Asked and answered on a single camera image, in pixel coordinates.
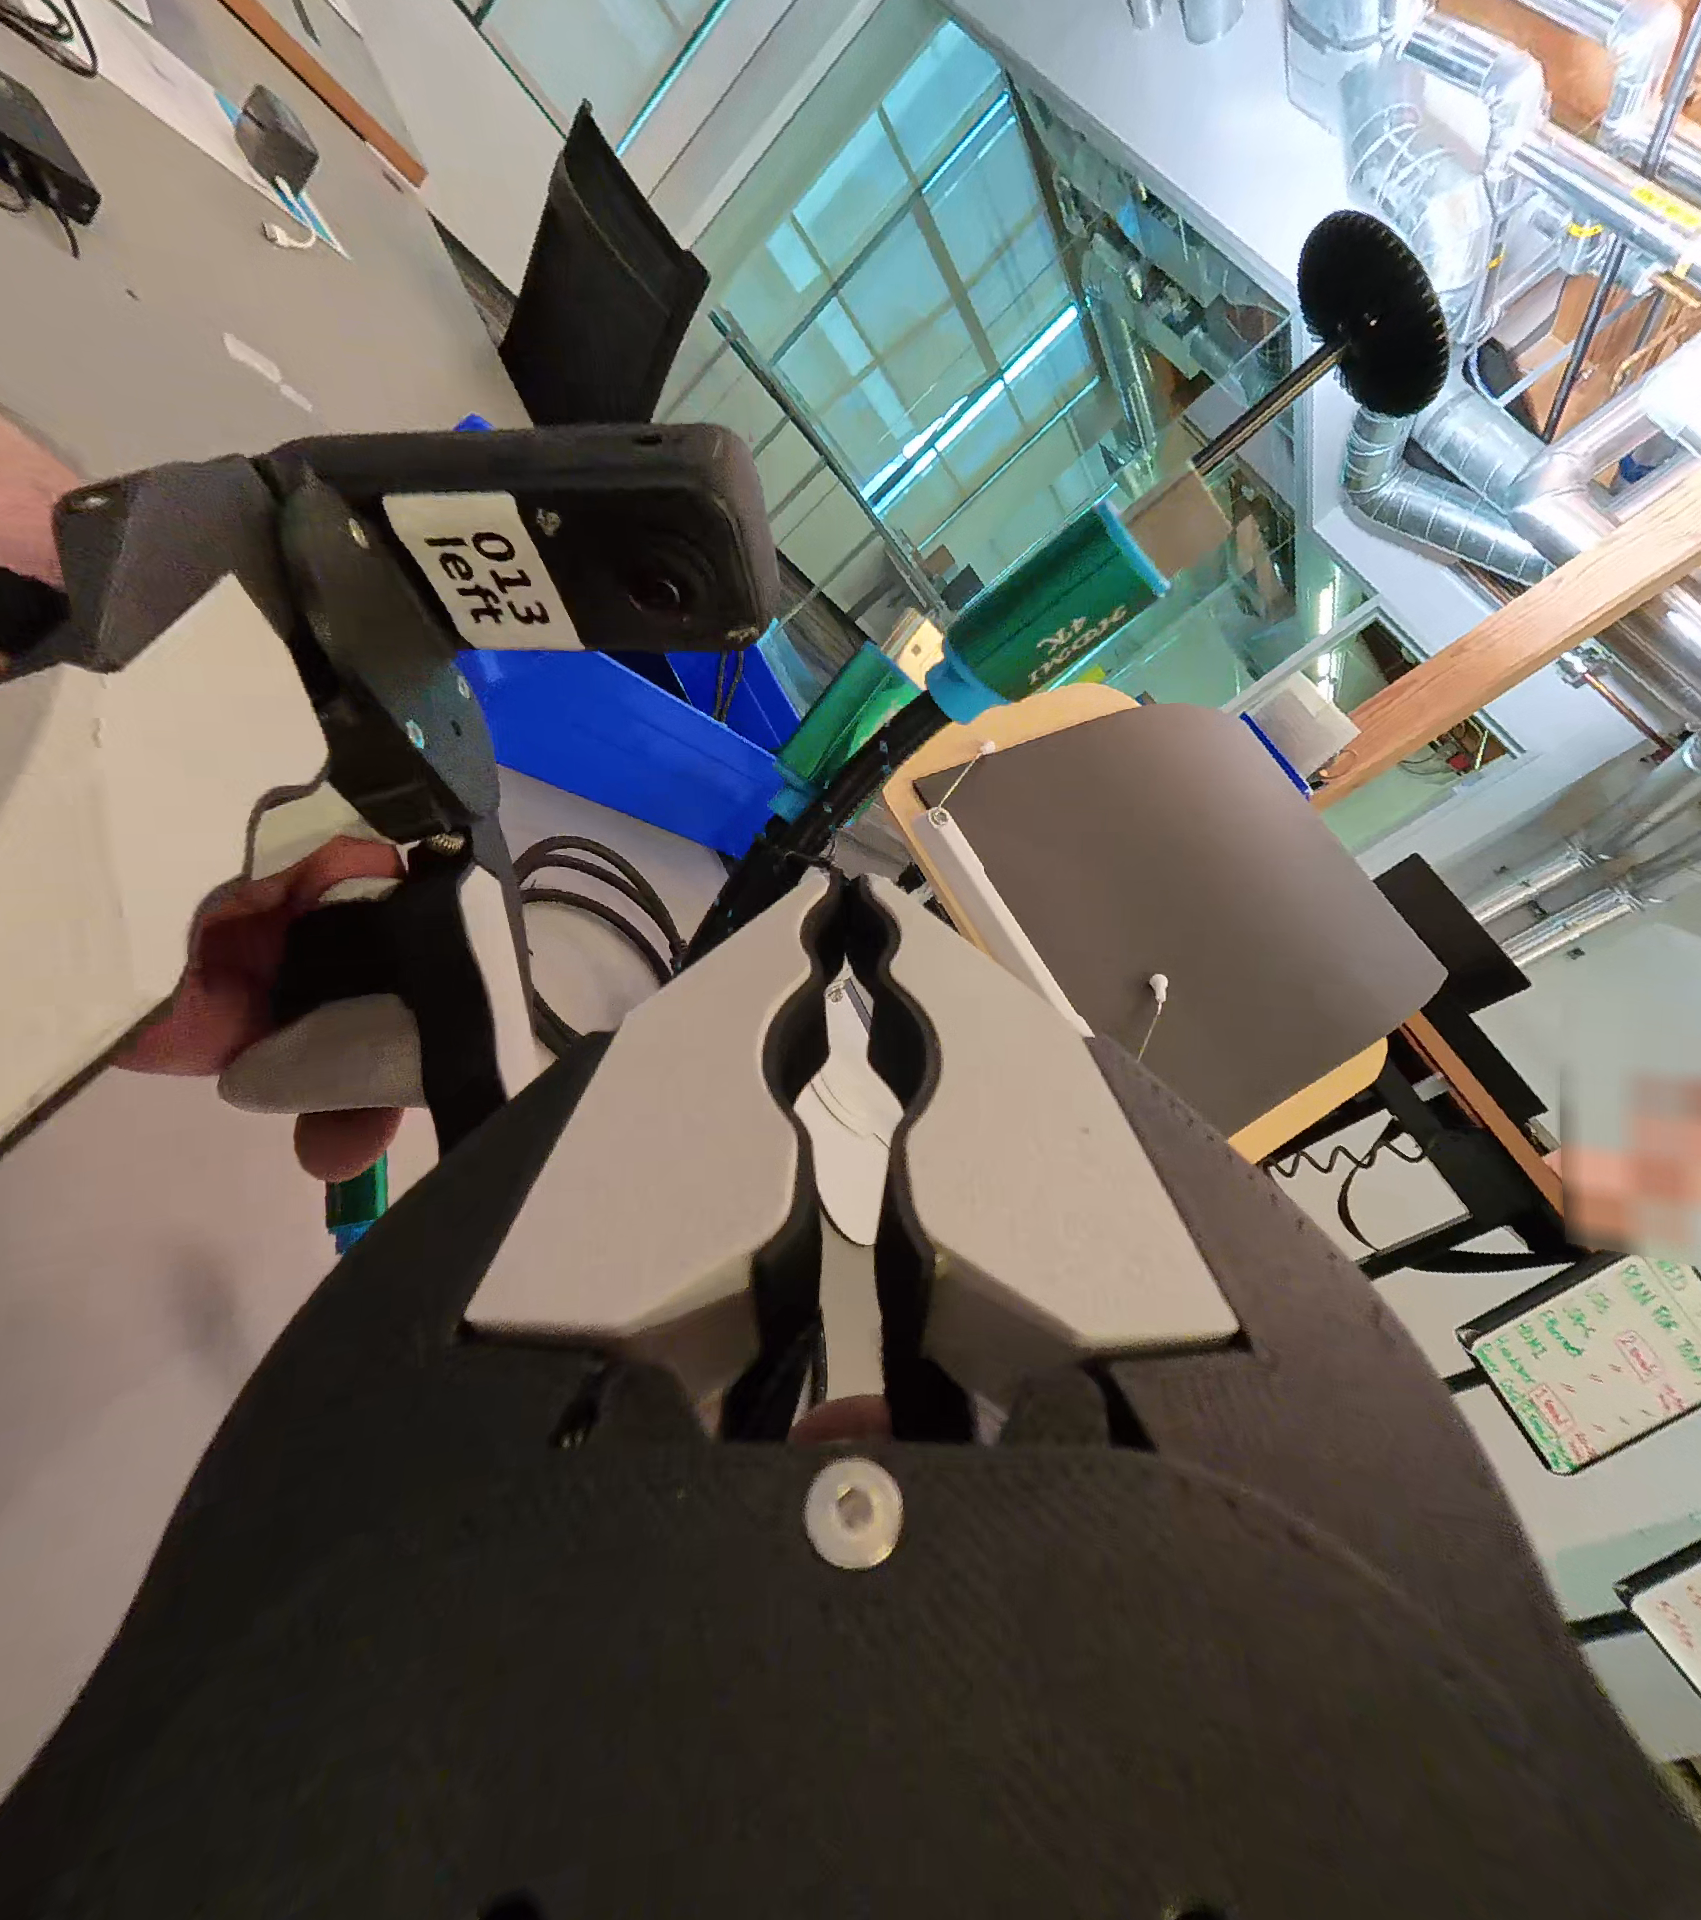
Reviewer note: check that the black wood-edged board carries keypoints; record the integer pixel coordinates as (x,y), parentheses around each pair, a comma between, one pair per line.
(1180,868)

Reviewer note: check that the whiteboard with green notes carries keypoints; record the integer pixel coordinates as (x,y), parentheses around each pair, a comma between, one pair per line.
(1608,1360)

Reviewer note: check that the blue plastic bin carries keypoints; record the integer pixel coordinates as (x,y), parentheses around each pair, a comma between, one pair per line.
(612,736)

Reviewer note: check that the green box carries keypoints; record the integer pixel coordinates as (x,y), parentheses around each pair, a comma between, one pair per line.
(1047,602)

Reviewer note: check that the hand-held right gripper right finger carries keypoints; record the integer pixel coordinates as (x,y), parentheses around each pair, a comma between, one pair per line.
(1076,1201)

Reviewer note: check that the silver ceiling duct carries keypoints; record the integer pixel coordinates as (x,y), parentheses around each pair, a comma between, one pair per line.
(1569,300)

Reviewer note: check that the black high-back chair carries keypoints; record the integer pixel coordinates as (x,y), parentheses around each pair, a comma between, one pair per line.
(605,270)

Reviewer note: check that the black floor lamp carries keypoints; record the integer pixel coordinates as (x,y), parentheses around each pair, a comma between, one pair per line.
(1376,310)

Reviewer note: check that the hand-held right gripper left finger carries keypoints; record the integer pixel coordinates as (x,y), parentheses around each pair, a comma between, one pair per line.
(626,1201)

